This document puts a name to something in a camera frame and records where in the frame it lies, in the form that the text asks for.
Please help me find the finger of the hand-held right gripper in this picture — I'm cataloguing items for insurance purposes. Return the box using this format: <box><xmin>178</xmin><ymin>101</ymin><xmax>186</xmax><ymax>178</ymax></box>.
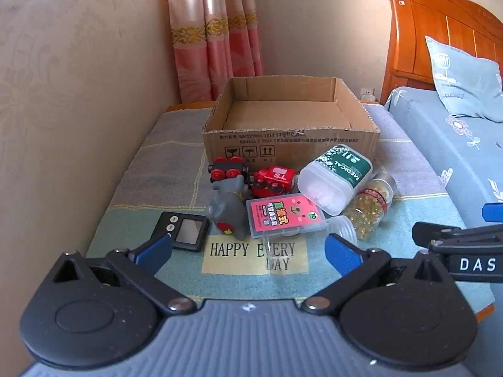
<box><xmin>411</xmin><ymin>221</ymin><xmax>503</xmax><ymax>250</ymax></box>
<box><xmin>482</xmin><ymin>203</ymin><xmax>503</xmax><ymax>223</ymax></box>

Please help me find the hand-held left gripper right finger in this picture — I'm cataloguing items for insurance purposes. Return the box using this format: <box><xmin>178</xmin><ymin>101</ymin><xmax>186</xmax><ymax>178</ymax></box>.
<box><xmin>301</xmin><ymin>232</ymin><xmax>453</xmax><ymax>317</ymax></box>

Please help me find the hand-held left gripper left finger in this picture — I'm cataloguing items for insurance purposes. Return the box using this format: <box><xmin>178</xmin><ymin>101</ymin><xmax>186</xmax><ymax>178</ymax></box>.
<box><xmin>52</xmin><ymin>232</ymin><xmax>198</xmax><ymax>317</ymax></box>

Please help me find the black digital timer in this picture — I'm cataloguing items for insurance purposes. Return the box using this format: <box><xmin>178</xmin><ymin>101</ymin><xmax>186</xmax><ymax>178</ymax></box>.
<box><xmin>151</xmin><ymin>211</ymin><xmax>210</xmax><ymax>253</ymax></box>

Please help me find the clear bottle of yellow capsules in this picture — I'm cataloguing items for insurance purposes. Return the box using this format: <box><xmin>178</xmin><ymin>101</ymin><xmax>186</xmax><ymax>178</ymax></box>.
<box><xmin>341</xmin><ymin>172</ymin><xmax>398</xmax><ymax>241</ymax></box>

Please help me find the white green pill bottle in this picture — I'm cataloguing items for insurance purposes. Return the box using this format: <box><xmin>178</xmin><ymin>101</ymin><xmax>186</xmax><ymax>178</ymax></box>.
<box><xmin>297</xmin><ymin>145</ymin><xmax>373</xmax><ymax>216</ymax></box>

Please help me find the cardboard box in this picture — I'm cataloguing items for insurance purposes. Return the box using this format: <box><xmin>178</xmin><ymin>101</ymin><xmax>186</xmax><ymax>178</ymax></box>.
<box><xmin>202</xmin><ymin>76</ymin><xmax>381</xmax><ymax>166</ymax></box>

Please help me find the clear ribbed plastic cap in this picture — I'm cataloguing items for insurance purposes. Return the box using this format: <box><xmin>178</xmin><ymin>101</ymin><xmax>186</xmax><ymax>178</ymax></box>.
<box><xmin>325</xmin><ymin>216</ymin><xmax>359</xmax><ymax>246</ymax></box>

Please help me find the pink card box clear case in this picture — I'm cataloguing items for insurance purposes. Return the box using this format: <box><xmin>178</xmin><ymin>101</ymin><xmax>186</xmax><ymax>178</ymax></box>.
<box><xmin>245</xmin><ymin>194</ymin><xmax>329</xmax><ymax>240</ymax></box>

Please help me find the grey toy elephant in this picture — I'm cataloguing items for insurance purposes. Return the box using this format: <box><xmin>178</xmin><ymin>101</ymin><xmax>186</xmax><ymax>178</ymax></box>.
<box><xmin>207</xmin><ymin>177</ymin><xmax>252</xmax><ymax>240</ymax></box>

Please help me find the bed with blue floral sheet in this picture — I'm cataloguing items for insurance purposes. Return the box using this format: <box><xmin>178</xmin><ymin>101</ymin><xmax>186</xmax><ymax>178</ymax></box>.
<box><xmin>383</xmin><ymin>86</ymin><xmax>503</xmax><ymax>241</ymax></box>

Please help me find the checked blue grey tablecloth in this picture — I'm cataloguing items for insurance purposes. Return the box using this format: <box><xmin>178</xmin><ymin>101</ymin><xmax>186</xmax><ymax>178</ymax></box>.
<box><xmin>86</xmin><ymin>104</ymin><xmax>496</xmax><ymax>316</ymax></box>

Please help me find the red toy train engine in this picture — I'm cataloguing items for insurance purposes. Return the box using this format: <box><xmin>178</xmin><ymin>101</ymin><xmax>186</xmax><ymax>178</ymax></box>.
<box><xmin>249</xmin><ymin>164</ymin><xmax>300</xmax><ymax>198</ymax></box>

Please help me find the black red toy train car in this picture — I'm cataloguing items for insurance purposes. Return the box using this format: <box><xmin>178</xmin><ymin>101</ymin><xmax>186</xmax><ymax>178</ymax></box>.
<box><xmin>207</xmin><ymin>156</ymin><xmax>249</xmax><ymax>184</ymax></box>

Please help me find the light blue floral pillow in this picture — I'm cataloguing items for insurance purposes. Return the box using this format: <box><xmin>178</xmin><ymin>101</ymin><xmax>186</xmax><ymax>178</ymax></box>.
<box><xmin>425</xmin><ymin>35</ymin><xmax>503</xmax><ymax>123</ymax></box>

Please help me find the orange wooden headboard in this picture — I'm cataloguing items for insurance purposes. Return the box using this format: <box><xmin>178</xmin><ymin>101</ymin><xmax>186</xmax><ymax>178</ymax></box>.
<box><xmin>379</xmin><ymin>0</ymin><xmax>503</xmax><ymax>105</ymax></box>

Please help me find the pink patterned curtain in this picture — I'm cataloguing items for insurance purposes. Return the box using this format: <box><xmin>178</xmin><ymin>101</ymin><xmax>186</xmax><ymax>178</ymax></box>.
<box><xmin>165</xmin><ymin>0</ymin><xmax>265</xmax><ymax>103</ymax></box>

